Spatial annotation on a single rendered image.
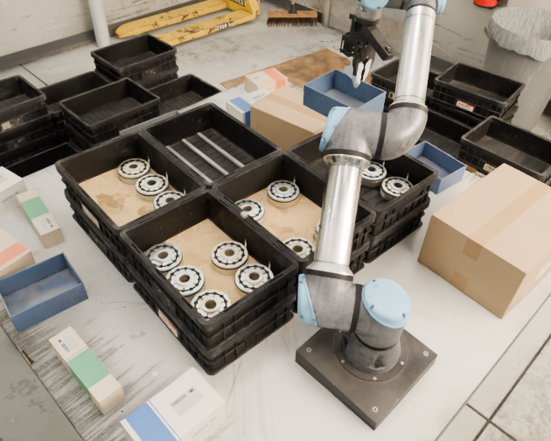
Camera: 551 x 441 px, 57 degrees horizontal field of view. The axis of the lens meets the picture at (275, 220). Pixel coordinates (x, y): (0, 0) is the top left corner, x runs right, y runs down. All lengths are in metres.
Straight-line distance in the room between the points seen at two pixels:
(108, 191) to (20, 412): 0.98
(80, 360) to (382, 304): 0.75
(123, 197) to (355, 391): 0.91
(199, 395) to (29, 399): 1.17
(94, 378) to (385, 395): 0.70
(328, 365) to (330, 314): 0.19
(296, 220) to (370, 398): 0.57
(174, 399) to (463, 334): 0.80
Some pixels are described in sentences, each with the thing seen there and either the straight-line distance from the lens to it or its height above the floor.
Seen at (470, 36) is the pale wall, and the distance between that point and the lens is 4.34.
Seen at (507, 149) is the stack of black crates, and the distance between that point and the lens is 2.74.
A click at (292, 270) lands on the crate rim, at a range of 1.28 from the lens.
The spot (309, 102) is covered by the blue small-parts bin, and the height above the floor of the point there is 1.09.
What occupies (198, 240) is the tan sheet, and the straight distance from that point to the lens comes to 1.50.
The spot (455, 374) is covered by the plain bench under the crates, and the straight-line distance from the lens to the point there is 1.47.
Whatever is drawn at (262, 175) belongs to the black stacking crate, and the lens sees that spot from 1.63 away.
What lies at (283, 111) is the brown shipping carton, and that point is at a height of 0.86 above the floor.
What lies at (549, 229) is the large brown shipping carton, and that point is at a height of 0.90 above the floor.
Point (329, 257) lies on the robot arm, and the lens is 1.20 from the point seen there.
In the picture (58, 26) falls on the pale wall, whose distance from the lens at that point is 4.72.
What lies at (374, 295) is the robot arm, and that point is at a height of 0.98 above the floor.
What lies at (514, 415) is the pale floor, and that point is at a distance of 2.33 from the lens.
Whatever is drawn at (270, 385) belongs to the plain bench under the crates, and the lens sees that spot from 1.36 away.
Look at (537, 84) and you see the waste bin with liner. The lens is 3.65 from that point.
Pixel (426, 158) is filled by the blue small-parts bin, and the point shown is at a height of 0.70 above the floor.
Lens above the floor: 1.88
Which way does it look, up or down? 43 degrees down
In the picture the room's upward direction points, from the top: 2 degrees clockwise
